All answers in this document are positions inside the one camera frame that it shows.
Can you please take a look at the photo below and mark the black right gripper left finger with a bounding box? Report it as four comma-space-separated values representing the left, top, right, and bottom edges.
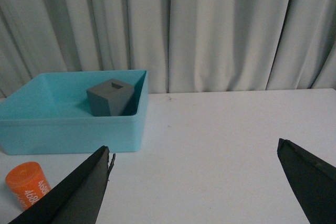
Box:
11, 146, 116, 223

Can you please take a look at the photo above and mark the white curtain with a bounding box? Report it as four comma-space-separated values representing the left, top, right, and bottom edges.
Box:
1, 0, 335, 97

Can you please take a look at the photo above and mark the orange cylinder part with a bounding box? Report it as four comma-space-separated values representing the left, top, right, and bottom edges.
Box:
5, 162, 51, 210

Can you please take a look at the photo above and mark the light blue plastic box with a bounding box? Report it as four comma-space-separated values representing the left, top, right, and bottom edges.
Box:
1, 70, 148, 155

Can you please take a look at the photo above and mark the gray block with square hole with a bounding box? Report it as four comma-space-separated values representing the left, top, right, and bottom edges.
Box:
86, 79, 137, 116

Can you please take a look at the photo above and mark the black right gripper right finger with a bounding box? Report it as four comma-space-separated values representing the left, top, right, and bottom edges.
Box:
278, 138, 335, 223

